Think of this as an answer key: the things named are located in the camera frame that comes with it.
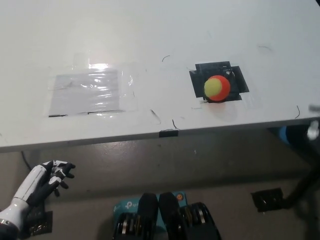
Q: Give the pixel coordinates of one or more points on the teal tp-link box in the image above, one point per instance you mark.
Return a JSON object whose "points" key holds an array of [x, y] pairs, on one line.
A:
{"points": [[127, 205]]}

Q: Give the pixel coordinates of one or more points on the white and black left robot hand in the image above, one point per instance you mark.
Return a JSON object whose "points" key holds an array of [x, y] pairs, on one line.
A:
{"points": [[32, 182]]}

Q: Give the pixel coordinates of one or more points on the blue round object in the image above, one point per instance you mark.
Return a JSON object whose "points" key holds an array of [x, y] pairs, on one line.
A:
{"points": [[283, 133]]}

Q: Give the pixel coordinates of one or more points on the yellow and orange tennis ball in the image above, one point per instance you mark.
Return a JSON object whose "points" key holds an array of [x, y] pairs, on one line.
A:
{"points": [[217, 88]]}

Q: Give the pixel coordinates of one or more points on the clear plastic film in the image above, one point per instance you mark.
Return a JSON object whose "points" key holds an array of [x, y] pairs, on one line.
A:
{"points": [[128, 81]]}

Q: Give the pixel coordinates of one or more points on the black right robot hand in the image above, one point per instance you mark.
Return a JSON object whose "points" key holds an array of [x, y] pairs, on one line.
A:
{"points": [[313, 131]]}

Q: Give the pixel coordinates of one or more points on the small black tape piece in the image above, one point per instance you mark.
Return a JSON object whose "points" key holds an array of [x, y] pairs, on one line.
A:
{"points": [[168, 133]]}

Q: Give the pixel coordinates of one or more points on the clear plastic taped sheet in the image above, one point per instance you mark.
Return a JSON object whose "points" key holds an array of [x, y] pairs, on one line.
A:
{"points": [[85, 95]]}

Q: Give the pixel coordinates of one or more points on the black tape patch on table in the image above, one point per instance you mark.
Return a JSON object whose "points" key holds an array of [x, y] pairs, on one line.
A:
{"points": [[197, 85]]}

